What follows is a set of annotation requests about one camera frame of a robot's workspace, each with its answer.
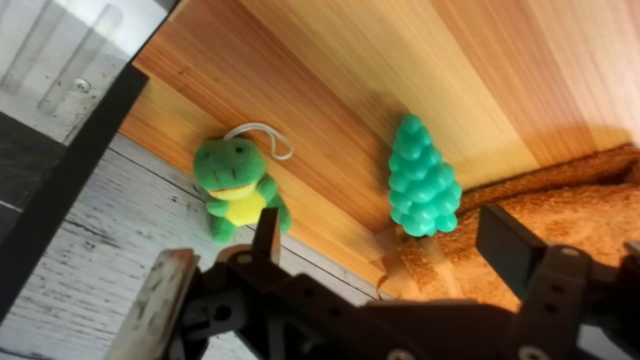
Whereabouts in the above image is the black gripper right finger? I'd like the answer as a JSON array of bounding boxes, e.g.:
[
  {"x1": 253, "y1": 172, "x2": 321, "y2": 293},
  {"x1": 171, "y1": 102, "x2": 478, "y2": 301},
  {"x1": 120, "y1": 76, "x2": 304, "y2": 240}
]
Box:
[{"x1": 476, "y1": 202, "x2": 596, "y2": 360}]

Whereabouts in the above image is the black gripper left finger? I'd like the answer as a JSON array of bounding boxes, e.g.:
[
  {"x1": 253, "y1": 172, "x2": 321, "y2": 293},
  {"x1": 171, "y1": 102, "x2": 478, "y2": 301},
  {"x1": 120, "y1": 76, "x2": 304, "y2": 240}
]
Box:
[{"x1": 232, "y1": 206, "x2": 297, "y2": 289}]

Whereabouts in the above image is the yellow-green toy fruit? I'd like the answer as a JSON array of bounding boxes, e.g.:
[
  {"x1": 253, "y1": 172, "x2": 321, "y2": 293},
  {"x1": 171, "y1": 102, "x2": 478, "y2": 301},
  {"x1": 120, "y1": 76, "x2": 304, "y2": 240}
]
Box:
[{"x1": 193, "y1": 120, "x2": 297, "y2": 244}]

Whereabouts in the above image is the teal grape bunch toy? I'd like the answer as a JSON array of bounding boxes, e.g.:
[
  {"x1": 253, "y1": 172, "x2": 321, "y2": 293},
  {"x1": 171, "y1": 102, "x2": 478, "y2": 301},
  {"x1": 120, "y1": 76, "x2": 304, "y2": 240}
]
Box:
[{"x1": 386, "y1": 113, "x2": 465, "y2": 240}]

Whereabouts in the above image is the white toy sink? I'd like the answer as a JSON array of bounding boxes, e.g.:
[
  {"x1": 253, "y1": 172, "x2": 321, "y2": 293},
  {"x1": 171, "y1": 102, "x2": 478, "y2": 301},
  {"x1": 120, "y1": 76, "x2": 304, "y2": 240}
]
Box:
[{"x1": 0, "y1": 0, "x2": 169, "y2": 148}]

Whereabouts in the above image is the black metal frame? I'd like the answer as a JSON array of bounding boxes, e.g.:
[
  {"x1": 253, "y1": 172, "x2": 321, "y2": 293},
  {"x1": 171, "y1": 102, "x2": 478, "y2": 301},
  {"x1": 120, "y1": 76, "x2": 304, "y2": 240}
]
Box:
[{"x1": 0, "y1": 62, "x2": 152, "y2": 323}]

